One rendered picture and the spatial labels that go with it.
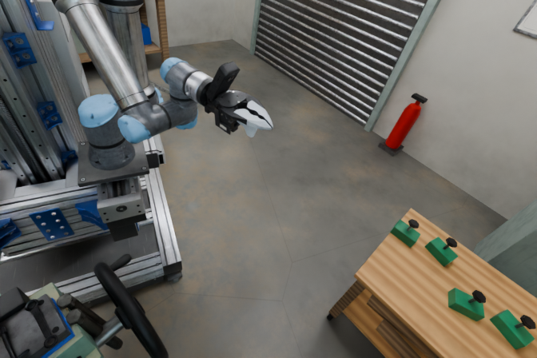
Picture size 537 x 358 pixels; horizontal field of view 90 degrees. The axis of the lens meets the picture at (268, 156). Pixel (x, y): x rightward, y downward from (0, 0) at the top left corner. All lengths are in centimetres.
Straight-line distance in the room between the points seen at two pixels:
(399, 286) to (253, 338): 76
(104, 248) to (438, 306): 154
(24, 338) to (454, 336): 130
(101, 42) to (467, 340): 153
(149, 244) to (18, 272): 55
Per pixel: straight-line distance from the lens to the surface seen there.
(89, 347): 74
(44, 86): 116
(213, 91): 65
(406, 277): 140
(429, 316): 137
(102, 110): 99
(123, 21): 94
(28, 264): 174
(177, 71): 76
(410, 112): 276
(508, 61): 268
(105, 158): 109
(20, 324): 69
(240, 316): 166
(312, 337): 170
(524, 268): 212
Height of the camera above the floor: 158
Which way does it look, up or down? 42 degrees down
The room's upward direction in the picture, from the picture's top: 12 degrees clockwise
